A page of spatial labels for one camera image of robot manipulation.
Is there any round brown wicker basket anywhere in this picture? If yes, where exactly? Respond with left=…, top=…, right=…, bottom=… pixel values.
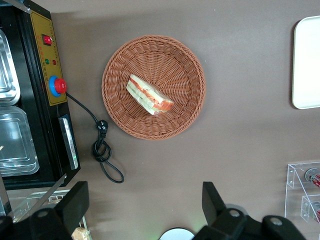
left=101, top=34, right=207, bottom=141

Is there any clear acrylic bottle rack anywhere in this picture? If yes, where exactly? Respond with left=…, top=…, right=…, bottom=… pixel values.
left=284, top=161, right=320, bottom=225

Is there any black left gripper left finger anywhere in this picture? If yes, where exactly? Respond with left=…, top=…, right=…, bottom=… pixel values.
left=0, top=181, right=90, bottom=240

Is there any triangle sandwich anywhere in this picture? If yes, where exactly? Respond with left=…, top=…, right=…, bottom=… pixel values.
left=125, top=73, right=175, bottom=117

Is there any black machine with yellow panel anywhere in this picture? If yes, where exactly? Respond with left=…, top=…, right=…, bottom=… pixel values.
left=0, top=0, right=81, bottom=223

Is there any red cola bottle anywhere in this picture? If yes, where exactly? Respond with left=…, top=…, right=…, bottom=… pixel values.
left=304, top=167, right=320, bottom=188

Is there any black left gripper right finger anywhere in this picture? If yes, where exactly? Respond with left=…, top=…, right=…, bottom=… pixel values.
left=192, top=181, right=307, bottom=240

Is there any wrapped bread pack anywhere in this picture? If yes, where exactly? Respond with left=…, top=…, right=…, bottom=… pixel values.
left=71, top=226, right=93, bottom=240

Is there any black power cable with plug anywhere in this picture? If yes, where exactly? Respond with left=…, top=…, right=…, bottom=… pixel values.
left=65, top=91, right=125, bottom=184

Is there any cream rectangular tray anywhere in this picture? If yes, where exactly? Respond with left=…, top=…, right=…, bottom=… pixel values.
left=291, top=15, right=320, bottom=110

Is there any steel food container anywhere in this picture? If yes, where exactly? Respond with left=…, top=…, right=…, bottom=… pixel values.
left=0, top=106, right=40, bottom=177
left=0, top=28, right=21, bottom=106

